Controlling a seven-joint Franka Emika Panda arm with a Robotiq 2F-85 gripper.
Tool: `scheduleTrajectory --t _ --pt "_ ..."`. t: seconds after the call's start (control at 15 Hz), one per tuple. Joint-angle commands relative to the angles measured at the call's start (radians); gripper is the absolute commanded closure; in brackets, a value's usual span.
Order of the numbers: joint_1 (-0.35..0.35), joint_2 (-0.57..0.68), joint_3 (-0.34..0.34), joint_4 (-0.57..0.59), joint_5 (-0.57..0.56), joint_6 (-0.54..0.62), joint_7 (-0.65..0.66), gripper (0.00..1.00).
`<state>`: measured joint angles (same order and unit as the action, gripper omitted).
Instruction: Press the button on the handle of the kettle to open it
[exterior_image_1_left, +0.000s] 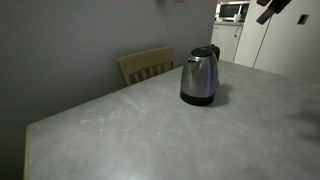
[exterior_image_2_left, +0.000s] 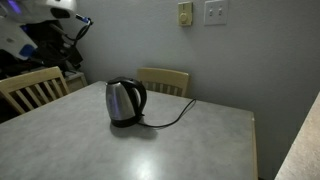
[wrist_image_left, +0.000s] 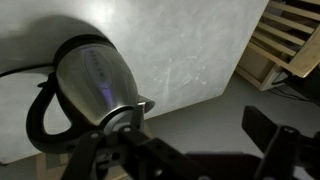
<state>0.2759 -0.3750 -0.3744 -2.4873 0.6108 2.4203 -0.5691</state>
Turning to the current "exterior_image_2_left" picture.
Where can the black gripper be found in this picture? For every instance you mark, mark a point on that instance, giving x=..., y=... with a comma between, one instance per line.
x=53, y=46

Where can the stainless steel electric kettle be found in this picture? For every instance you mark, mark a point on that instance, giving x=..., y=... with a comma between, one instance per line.
x=119, y=101

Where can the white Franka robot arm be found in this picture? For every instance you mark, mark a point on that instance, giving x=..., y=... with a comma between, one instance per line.
x=33, y=8

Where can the wooden slatted chair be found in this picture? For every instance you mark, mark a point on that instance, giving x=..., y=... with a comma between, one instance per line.
x=163, y=77
x=31, y=80

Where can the small beige side cabinet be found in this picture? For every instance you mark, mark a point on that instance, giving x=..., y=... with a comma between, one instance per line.
x=76, y=81

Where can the speckled stone countertop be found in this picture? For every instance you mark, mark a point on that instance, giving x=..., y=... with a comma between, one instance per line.
x=305, y=150

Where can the beige wall outlet plug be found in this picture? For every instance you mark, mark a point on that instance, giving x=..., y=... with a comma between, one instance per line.
x=185, y=13

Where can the white double light switch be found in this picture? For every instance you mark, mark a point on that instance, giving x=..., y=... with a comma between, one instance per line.
x=216, y=12

